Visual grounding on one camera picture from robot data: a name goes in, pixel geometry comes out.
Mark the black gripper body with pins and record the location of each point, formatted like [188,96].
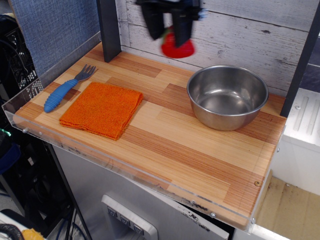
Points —
[190,9]

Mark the stainless steel bowl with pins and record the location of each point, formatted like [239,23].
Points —
[225,97]

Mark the grey dispenser button panel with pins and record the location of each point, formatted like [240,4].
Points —
[129,219]

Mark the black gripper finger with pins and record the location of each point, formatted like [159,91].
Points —
[153,19]
[182,27]

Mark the dark grey left post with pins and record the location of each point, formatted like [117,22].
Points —
[109,29]

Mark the clear acrylic table guard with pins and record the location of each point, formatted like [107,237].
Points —
[165,147]

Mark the blue handled fork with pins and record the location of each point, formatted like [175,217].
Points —
[60,92]

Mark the orange folded cloth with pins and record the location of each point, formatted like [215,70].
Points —
[103,109]

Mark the yellow object bottom left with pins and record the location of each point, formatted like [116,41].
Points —
[31,234]

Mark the dark grey right post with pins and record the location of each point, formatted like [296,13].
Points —
[302,64]

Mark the silver toy fridge cabinet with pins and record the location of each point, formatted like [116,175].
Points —
[88,182]

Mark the red toy strawberry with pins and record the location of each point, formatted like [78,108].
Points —
[169,48]

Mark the black plastic crate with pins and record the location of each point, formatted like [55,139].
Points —
[17,71]

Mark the white toy sink unit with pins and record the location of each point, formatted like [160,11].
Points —
[297,157]

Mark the dark grey post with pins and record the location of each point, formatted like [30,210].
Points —
[302,64]
[109,29]

